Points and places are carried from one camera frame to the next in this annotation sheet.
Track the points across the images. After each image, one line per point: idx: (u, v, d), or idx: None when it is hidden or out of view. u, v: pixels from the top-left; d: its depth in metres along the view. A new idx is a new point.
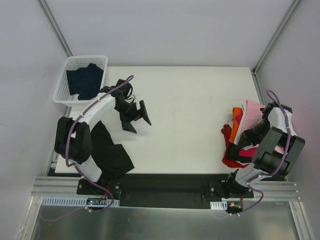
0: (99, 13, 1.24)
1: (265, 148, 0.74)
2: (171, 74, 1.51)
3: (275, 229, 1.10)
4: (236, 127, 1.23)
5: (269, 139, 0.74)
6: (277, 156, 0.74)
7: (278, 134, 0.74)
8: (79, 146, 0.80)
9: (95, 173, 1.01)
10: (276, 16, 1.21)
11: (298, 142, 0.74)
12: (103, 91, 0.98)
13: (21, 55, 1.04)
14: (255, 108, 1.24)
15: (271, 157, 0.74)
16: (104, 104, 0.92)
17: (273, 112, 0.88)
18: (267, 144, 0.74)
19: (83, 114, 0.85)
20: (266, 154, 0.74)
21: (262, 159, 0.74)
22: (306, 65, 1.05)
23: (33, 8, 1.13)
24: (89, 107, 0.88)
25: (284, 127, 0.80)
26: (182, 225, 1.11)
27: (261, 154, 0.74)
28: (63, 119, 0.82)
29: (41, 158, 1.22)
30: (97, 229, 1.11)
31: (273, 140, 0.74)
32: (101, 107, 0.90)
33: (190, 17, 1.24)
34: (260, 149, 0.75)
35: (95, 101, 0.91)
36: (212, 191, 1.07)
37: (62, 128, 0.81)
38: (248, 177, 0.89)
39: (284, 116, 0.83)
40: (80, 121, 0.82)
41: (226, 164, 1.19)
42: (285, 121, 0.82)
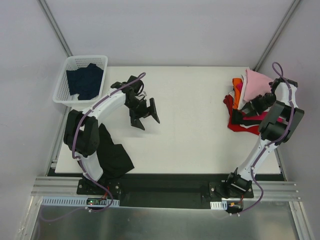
0: (98, 13, 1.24)
1: (269, 119, 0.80)
2: (171, 74, 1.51)
3: (275, 228, 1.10)
4: (238, 95, 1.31)
5: (273, 110, 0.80)
6: (281, 126, 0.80)
7: (281, 107, 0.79)
8: (88, 139, 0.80)
9: (97, 173, 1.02)
10: (275, 17, 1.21)
11: (299, 114, 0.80)
12: (114, 87, 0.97)
13: (21, 55, 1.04)
14: (254, 75, 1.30)
15: (274, 127, 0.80)
16: (114, 100, 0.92)
17: (279, 86, 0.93)
18: (271, 115, 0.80)
19: (93, 108, 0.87)
20: (270, 124, 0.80)
21: (267, 129, 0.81)
22: (306, 64, 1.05)
23: (33, 8, 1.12)
24: (99, 101, 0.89)
25: (287, 101, 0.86)
26: (182, 225, 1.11)
27: (266, 123, 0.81)
28: (75, 110, 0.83)
29: (42, 157, 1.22)
30: (97, 229, 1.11)
31: (277, 112, 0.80)
32: (110, 103, 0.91)
33: (190, 17, 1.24)
34: (265, 119, 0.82)
35: (106, 96, 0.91)
36: (212, 191, 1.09)
37: (72, 119, 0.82)
38: (253, 157, 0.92)
39: (288, 90, 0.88)
40: (88, 115, 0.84)
41: (230, 128, 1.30)
42: (289, 95, 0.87)
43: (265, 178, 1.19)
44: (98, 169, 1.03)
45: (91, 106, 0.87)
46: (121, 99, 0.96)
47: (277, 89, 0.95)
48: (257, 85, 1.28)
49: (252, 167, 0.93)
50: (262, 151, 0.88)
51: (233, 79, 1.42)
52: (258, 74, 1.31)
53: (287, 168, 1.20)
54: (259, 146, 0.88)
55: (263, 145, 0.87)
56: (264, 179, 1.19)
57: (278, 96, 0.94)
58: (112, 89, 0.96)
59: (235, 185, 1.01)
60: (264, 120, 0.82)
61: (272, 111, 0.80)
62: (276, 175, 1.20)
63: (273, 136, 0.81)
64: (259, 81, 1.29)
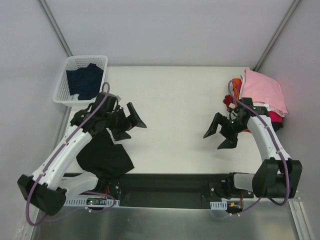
0: (98, 13, 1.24)
1: (266, 185, 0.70)
2: (171, 74, 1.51)
3: (275, 229, 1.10)
4: (237, 94, 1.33)
5: (267, 175, 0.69)
6: (280, 185, 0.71)
7: (274, 167, 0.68)
8: (45, 204, 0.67)
9: (90, 185, 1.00)
10: (275, 17, 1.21)
11: (297, 168, 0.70)
12: (73, 123, 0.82)
13: (21, 55, 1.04)
14: (252, 75, 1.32)
15: (274, 190, 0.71)
16: (72, 147, 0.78)
17: (253, 122, 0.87)
18: (267, 180, 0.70)
19: (45, 171, 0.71)
20: (268, 188, 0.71)
21: (267, 194, 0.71)
22: (306, 64, 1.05)
23: (33, 8, 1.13)
24: (52, 158, 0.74)
25: (275, 151, 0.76)
26: (182, 225, 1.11)
27: (264, 190, 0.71)
28: (22, 180, 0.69)
29: (42, 157, 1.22)
30: (97, 229, 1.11)
31: (272, 176, 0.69)
32: (68, 153, 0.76)
33: (190, 17, 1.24)
34: (261, 184, 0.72)
35: (61, 144, 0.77)
36: (212, 191, 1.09)
37: (23, 189, 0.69)
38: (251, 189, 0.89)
39: (266, 129, 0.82)
40: (40, 183, 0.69)
41: None
42: (273, 140, 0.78)
43: None
44: (87, 183, 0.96)
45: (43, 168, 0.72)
46: (84, 140, 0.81)
47: (249, 122, 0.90)
48: (256, 84, 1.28)
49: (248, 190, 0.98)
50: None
51: (233, 79, 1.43)
52: (257, 74, 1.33)
53: None
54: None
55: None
56: None
57: (254, 132, 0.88)
58: (71, 128, 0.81)
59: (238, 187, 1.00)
60: (260, 185, 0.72)
61: (266, 176, 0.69)
62: None
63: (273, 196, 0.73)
64: (257, 80, 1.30)
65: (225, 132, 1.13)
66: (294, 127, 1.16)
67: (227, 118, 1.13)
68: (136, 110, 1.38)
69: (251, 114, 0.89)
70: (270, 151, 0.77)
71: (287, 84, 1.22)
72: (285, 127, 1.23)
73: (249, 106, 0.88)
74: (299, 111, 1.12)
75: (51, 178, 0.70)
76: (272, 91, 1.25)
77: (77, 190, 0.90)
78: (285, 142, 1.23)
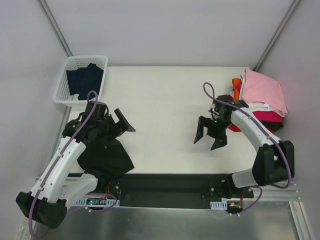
0: (99, 13, 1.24)
1: (266, 171, 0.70)
2: (171, 74, 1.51)
3: (275, 229, 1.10)
4: (237, 94, 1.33)
5: (265, 160, 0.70)
6: (279, 168, 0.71)
7: (269, 151, 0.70)
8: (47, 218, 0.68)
9: (90, 188, 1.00)
10: (275, 17, 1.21)
11: (289, 146, 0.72)
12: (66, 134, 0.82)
13: (21, 55, 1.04)
14: (252, 75, 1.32)
15: (275, 174, 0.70)
16: (68, 158, 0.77)
17: (236, 116, 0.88)
18: (266, 165, 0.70)
19: (43, 186, 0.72)
20: (270, 175, 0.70)
21: (271, 180, 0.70)
22: (306, 64, 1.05)
23: (33, 8, 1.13)
24: (48, 172, 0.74)
25: (265, 137, 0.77)
26: (182, 225, 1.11)
27: (266, 177, 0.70)
28: (21, 196, 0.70)
29: (42, 157, 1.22)
30: (98, 229, 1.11)
31: (269, 160, 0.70)
32: (64, 165, 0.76)
33: (190, 17, 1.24)
34: (263, 172, 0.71)
35: (56, 157, 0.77)
36: (212, 191, 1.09)
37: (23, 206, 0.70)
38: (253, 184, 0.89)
39: (250, 119, 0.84)
40: (40, 198, 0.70)
41: (231, 128, 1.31)
42: (260, 128, 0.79)
43: None
44: (86, 187, 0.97)
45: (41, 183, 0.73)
46: (78, 150, 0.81)
47: (232, 117, 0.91)
48: (256, 84, 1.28)
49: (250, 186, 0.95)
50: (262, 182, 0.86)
51: (233, 79, 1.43)
52: (257, 74, 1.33)
53: None
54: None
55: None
56: None
57: (239, 126, 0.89)
58: (64, 138, 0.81)
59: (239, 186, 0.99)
60: (262, 173, 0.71)
61: (264, 162, 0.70)
62: None
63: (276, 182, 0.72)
64: (257, 80, 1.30)
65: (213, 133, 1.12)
66: (294, 127, 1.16)
67: (210, 119, 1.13)
68: (136, 110, 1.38)
69: (231, 109, 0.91)
70: (261, 138, 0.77)
71: (287, 84, 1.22)
72: (285, 127, 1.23)
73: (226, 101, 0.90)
74: (299, 111, 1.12)
75: (50, 193, 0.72)
76: (272, 91, 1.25)
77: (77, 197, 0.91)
78: (285, 141, 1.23)
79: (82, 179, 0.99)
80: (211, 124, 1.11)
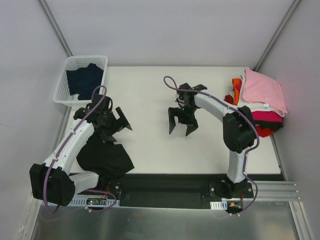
0: (99, 13, 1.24)
1: (234, 135, 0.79)
2: (171, 74, 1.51)
3: (275, 229, 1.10)
4: (237, 94, 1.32)
5: (231, 126, 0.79)
6: (245, 131, 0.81)
7: (232, 118, 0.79)
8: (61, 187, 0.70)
9: (91, 181, 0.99)
10: (275, 17, 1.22)
11: (247, 110, 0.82)
12: (77, 117, 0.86)
13: (21, 55, 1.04)
14: (252, 75, 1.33)
15: (242, 136, 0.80)
16: (80, 136, 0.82)
17: (199, 99, 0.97)
18: (232, 130, 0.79)
19: (57, 157, 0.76)
20: (238, 138, 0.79)
21: (240, 142, 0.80)
22: (306, 64, 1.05)
23: (33, 8, 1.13)
24: (62, 146, 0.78)
25: (226, 109, 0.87)
26: (182, 225, 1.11)
27: (236, 141, 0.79)
28: (34, 168, 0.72)
29: (42, 157, 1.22)
30: (97, 229, 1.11)
31: (235, 125, 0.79)
32: (76, 142, 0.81)
33: (190, 17, 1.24)
34: (231, 138, 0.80)
35: (69, 134, 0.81)
36: (212, 191, 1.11)
37: (36, 177, 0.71)
38: (240, 167, 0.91)
39: (210, 97, 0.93)
40: (54, 168, 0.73)
41: None
42: (221, 103, 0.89)
43: (265, 178, 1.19)
44: (88, 180, 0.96)
45: (54, 155, 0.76)
46: (89, 129, 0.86)
47: (196, 101, 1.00)
48: (256, 84, 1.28)
49: (244, 172, 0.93)
50: (244, 159, 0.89)
51: (233, 79, 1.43)
52: (257, 74, 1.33)
53: (287, 168, 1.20)
54: (240, 157, 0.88)
55: (242, 154, 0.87)
56: (265, 178, 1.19)
57: (203, 106, 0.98)
58: (74, 120, 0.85)
59: (237, 181, 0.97)
60: (231, 140, 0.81)
61: (230, 128, 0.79)
62: (276, 175, 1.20)
63: (247, 143, 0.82)
64: (257, 81, 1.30)
65: (185, 120, 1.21)
66: (294, 127, 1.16)
67: (178, 108, 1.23)
68: (136, 111, 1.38)
69: (193, 94, 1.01)
70: (223, 110, 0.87)
71: (287, 84, 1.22)
72: (286, 127, 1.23)
73: (187, 89, 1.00)
74: (299, 110, 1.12)
75: (64, 163, 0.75)
76: (272, 90, 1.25)
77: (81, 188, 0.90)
78: (285, 141, 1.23)
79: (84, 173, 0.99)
80: (180, 112, 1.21)
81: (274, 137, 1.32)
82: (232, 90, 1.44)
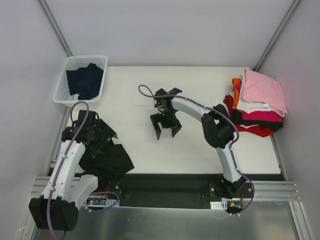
0: (99, 13, 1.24)
1: (214, 133, 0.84)
2: (171, 74, 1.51)
3: (275, 229, 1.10)
4: (237, 94, 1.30)
5: (209, 125, 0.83)
6: (223, 127, 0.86)
7: (208, 118, 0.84)
8: (64, 215, 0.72)
9: (92, 185, 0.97)
10: (275, 17, 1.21)
11: (222, 107, 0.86)
12: (66, 139, 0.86)
13: (21, 55, 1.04)
14: (252, 75, 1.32)
15: (222, 133, 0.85)
16: (72, 158, 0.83)
17: (176, 102, 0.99)
18: (212, 128, 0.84)
19: (54, 186, 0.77)
20: (218, 135, 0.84)
21: (221, 138, 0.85)
22: (306, 64, 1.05)
23: (33, 8, 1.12)
24: (57, 173, 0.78)
25: (203, 109, 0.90)
26: (182, 225, 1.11)
27: (217, 138, 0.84)
28: (33, 202, 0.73)
29: (42, 157, 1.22)
30: (98, 229, 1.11)
31: (213, 124, 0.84)
32: (70, 165, 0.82)
33: (190, 17, 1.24)
34: (212, 136, 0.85)
35: (61, 159, 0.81)
36: (212, 191, 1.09)
37: (38, 209, 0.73)
38: (231, 163, 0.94)
39: (186, 100, 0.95)
40: (53, 198, 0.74)
41: None
42: (196, 104, 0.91)
43: (266, 178, 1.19)
44: (90, 187, 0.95)
45: (51, 184, 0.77)
46: (81, 150, 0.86)
47: (174, 105, 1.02)
48: (256, 84, 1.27)
49: (237, 168, 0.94)
50: (231, 153, 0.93)
51: (233, 79, 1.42)
52: (257, 74, 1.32)
53: (287, 168, 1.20)
54: (227, 152, 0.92)
55: (227, 149, 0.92)
56: (265, 178, 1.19)
57: (181, 109, 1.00)
58: (64, 143, 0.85)
59: (235, 180, 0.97)
60: (212, 137, 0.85)
61: (209, 127, 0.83)
62: (276, 175, 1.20)
63: (226, 138, 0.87)
64: (258, 81, 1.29)
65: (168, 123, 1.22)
66: (295, 127, 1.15)
67: (159, 114, 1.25)
68: (136, 110, 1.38)
69: (170, 98, 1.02)
70: (200, 111, 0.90)
71: (287, 84, 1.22)
72: (286, 127, 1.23)
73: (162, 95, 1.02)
74: (299, 111, 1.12)
75: (62, 191, 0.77)
76: (272, 91, 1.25)
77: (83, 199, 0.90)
78: (285, 141, 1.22)
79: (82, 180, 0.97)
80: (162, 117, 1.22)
81: (274, 137, 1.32)
82: (232, 90, 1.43)
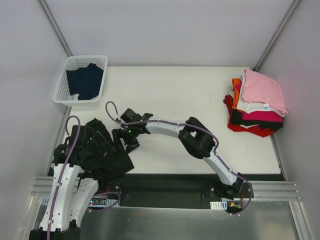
0: (99, 14, 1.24)
1: (195, 145, 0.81)
2: (171, 74, 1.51)
3: (275, 229, 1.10)
4: (237, 94, 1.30)
5: (188, 139, 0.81)
6: (202, 137, 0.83)
7: (183, 133, 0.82)
8: None
9: (92, 191, 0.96)
10: (275, 17, 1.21)
11: (193, 119, 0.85)
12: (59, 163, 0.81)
13: (21, 55, 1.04)
14: (252, 75, 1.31)
15: (203, 142, 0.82)
16: (67, 185, 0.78)
17: (150, 127, 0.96)
18: (191, 141, 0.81)
19: (52, 218, 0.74)
20: (199, 146, 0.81)
21: (204, 148, 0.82)
22: (306, 64, 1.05)
23: (33, 8, 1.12)
24: (53, 204, 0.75)
25: (177, 126, 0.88)
26: (182, 225, 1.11)
27: (200, 150, 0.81)
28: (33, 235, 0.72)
29: (42, 157, 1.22)
30: (98, 229, 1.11)
31: (190, 137, 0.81)
32: (65, 193, 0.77)
33: (190, 17, 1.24)
34: (195, 150, 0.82)
35: (56, 187, 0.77)
36: (212, 191, 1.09)
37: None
38: (222, 167, 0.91)
39: (159, 122, 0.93)
40: (52, 231, 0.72)
41: (231, 128, 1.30)
42: (169, 123, 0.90)
43: (265, 178, 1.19)
44: (91, 192, 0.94)
45: (48, 217, 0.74)
46: (76, 173, 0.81)
47: (149, 130, 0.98)
48: (256, 84, 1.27)
49: (230, 169, 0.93)
50: (219, 158, 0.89)
51: (233, 79, 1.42)
52: (257, 74, 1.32)
53: (287, 168, 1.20)
54: (214, 159, 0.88)
55: (213, 155, 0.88)
56: (264, 178, 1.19)
57: (158, 132, 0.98)
58: (57, 167, 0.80)
59: (232, 182, 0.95)
60: (195, 151, 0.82)
61: (188, 141, 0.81)
62: (276, 175, 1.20)
63: (209, 146, 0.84)
64: (258, 80, 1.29)
65: (128, 141, 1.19)
66: (295, 128, 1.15)
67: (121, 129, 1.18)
68: (136, 110, 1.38)
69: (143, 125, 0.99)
70: (175, 129, 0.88)
71: (287, 84, 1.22)
72: (286, 127, 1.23)
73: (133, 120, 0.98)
74: (299, 111, 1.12)
75: (61, 222, 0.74)
76: (272, 91, 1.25)
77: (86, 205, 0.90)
78: (285, 141, 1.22)
79: (82, 187, 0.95)
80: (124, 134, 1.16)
81: (274, 137, 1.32)
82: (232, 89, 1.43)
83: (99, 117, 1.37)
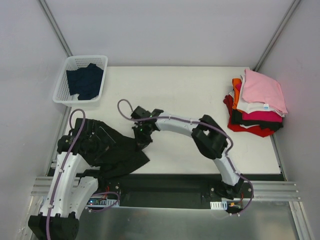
0: (99, 13, 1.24)
1: (208, 145, 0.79)
2: (171, 74, 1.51)
3: (275, 229, 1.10)
4: (237, 94, 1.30)
5: (202, 138, 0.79)
6: (216, 137, 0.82)
7: (198, 132, 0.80)
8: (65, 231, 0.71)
9: (92, 188, 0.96)
10: (275, 17, 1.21)
11: (207, 118, 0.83)
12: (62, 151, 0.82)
13: (21, 54, 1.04)
14: (252, 75, 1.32)
15: (216, 142, 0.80)
16: (69, 172, 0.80)
17: (160, 124, 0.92)
18: (205, 141, 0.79)
19: (52, 203, 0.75)
20: (212, 145, 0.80)
21: (217, 148, 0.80)
22: (306, 64, 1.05)
23: (33, 7, 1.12)
24: (54, 190, 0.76)
25: (189, 123, 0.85)
26: (182, 225, 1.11)
27: (212, 150, 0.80)
28: (33, 220, 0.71)
29: (41, 157, 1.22)
30: (98, 229, 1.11)
31: (204, 136, 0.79)
32: (67, 180, 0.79)
33: (190, 17, 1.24)
34: (208, 149, 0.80)
35: (58, 174, 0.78)
36: (212, 191, 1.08)
37: (37, 229, 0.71)
38: (229, 169, 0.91)
39: (171, 119, 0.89)
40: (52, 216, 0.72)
41: (231, 128, 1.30)
42: (182, 121, 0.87)
43: (265, 178, 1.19)
44: (91, 189, 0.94)
45: (49, 202, 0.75)
46: (78, 162, 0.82)
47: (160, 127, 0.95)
48: (256, 84, 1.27)
49: (236, 171, 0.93)
50: (228, 161, 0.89)
51: (233, 79, 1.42)
52: (257, 74, 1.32)
53: (287, 168, 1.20)
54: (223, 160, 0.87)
55: (224, 157, 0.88)
56: (264, 178, 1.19)
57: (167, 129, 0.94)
58: (61, 155, 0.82)
59: (234, 183, 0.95)
60: (208, 150, 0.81)
61: (202, 140, 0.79)
62: (276, 175, 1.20)
63: (222, 146, 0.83)
64: (258, 80, 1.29)
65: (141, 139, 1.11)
66: (295, 127, 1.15)
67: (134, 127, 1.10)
68: None
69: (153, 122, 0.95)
70: (187, 127, 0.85)
71: (287, 84, 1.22)
72: (286, 127, 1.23)
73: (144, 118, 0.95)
74: (299, 111, 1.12)
75: (61, 208, 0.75)
76: (272, 91, 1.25)
77: (86, 202, 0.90)
78: (285, 141, 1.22)
79: (82, 184, 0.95)
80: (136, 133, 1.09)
81: (274, 137, 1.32)
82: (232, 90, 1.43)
83: (99, 117, 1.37)
